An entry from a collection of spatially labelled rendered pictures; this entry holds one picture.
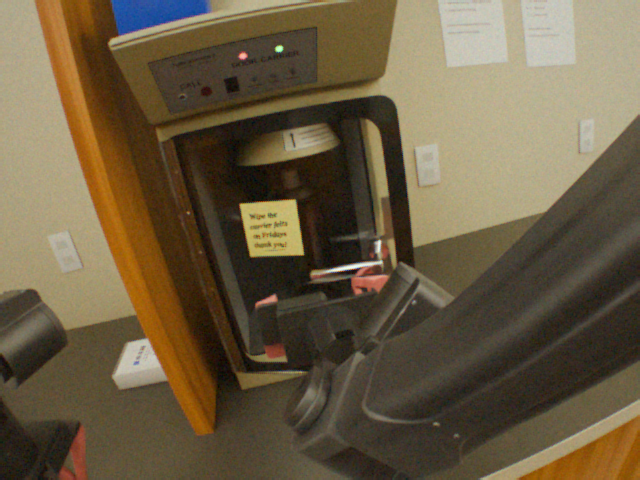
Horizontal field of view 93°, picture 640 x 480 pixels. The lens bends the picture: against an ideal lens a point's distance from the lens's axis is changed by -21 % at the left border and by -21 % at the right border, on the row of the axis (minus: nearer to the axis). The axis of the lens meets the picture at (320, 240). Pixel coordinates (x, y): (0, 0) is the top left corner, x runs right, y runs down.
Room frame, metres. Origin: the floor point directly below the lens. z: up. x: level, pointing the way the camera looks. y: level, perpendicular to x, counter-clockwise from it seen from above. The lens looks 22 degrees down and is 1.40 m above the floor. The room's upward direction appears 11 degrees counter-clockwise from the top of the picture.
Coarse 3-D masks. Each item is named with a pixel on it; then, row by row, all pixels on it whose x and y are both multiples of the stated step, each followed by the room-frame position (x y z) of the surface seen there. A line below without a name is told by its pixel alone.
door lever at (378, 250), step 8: (368, 248) 0.44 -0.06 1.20; (376, 248) 0.43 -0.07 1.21; (384, 248) 0.43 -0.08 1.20; (376, 256) 0.40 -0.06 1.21; (384, 256) 0.43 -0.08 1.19; (344, 264) 0.40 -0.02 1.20; (352, 264) 0.40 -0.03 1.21; (360, 264) 0.39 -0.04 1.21; (368, 264) 0.39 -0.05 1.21; (376, 264) 0.38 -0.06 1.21; (312, 272) 0.41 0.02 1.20; (320, 272) 0.40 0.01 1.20; (328, 272) 0.40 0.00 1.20; (336, 272) 0.40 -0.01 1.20; (344, 272) 0.40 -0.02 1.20; (352, 272) 0.39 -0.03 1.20; (360, 272) 0.39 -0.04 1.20; (368, 272) 0.39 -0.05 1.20; (376, 272) 0.38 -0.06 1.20; (312, 280) 0.41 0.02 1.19; (320, 280) 0.40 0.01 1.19; (328, 280) 0.40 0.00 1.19
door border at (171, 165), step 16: (176, 160) 0.49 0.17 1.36; (176, 176) 0.50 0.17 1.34; (176, 192) 0.50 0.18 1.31; (176, 208) 0.49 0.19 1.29; (192, 224) 0.49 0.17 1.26; (192, 240) 0.50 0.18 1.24; (208, 272) 0.49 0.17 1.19; (208, 288) 0.50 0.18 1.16; (208, 304) 0.50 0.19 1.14; (224, 320) 0.49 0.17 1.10; (224, 336) 0.50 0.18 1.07; (240, 368) 0.50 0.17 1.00
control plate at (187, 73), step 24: (216, 48) 0.43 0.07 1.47; (240, 48) 0.44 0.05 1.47; (264, 48) 0.45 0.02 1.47; (288, 48) 0.45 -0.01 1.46; (312, 48) 0.46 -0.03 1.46; (168, 72) 0.44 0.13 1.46; (192, 72) 0.45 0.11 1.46; (216, 72) 0.45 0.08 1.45; (240, 72) 0.46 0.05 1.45; (264, 72) 0.47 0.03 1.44; (288, 72) 0.48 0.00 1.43; (312, 72) 0.49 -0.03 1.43; (168, 96) 0.46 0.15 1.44; (192, 96) 0.47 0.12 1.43; (216, 96) 0.48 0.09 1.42; (240, 96) 0.49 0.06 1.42
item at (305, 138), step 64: (256, 128) 0.46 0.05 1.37; (320, 128) 0.45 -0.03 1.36; (384, 128) 0.43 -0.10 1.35; (192, 192) 0.49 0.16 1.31; (256, 192) 0.47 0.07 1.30; (320, 192) 0.45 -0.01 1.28; (384, 192) 0.43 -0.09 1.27; (256, 256) 0.48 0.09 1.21; (320, 256) 0.45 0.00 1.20; (256, 320) 0.48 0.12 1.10
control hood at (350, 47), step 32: (288, 0) 0.42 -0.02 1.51; (320, 0) 0.42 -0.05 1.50; (352, 0) 0.43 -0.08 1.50; (384, 0) 0.43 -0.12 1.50; (160, 32) 0.40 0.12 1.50; (192, 32) 0.41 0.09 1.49; (224, 32) 0.42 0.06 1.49; (256, 32) 0.43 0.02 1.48; (320, 32) 0.45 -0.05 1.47; (352, 32) 0.46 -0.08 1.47; (384, 32) 0.47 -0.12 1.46; (128, 64) 0.42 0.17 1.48; (320, 64) 0.48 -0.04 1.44; (352, 64) 0.49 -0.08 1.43; (384, 64) 0.50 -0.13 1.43; (160, 96) 0.46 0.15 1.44; (256, 96) 0.50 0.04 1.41
